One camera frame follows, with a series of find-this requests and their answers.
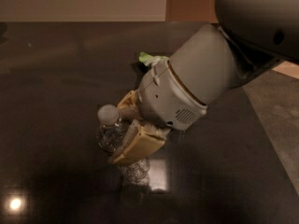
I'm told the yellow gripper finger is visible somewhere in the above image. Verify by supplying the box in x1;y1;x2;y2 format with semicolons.
117;91;142;120
108;119;171;166

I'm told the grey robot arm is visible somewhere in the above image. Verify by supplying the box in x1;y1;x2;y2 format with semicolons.
109;0;299;165

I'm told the clear plastic water bottle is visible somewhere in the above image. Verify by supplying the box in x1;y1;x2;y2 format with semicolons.
96;105;150;186

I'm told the green snack bag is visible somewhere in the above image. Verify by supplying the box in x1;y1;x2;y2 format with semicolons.
138;52;166;68

